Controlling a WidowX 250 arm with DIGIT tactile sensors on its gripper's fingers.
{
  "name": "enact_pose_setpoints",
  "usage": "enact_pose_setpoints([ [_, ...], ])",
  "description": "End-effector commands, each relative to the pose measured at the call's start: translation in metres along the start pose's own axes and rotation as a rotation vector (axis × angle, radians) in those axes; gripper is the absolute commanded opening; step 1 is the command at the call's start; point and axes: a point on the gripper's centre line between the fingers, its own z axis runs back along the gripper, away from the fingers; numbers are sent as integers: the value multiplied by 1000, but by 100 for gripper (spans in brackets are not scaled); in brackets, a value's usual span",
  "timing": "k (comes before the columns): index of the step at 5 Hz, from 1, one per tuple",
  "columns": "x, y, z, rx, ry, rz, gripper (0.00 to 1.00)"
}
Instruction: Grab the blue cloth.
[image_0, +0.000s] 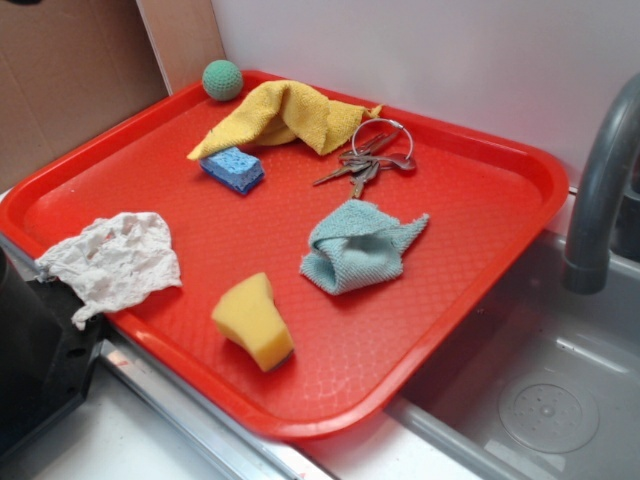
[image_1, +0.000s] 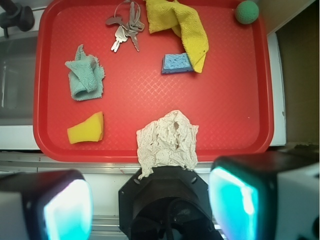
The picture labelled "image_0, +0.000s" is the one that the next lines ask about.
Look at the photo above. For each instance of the light blue cloth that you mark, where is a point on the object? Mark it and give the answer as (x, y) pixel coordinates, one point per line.
(357, 246)

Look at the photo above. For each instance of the yellow cloth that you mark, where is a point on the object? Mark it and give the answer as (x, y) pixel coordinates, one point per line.
(282, 111)

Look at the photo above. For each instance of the red plastic tray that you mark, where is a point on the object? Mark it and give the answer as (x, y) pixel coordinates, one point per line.
(487, 199)

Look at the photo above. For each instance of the yellow sponge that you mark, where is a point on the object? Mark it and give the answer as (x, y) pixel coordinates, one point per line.
(247, 316)

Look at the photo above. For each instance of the blue sponge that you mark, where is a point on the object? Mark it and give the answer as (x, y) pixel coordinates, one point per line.
(234, 169)

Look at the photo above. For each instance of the green foam ball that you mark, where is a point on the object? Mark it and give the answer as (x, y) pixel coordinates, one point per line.
(222, 80)

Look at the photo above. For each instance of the white crumpled paper towel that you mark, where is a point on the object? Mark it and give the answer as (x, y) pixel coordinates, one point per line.
(113, 263)

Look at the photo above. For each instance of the grey plastic sink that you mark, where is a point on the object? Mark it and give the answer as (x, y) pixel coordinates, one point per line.
(536, 382)

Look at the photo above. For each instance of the grey plastic faucet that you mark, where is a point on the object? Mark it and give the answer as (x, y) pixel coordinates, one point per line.
(605, 216)

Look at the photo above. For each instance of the brown cardboard panel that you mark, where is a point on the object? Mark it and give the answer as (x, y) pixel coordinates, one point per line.
(71, 70)

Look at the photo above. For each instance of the metal keys on ring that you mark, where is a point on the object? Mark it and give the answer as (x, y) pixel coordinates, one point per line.
(362, 162)

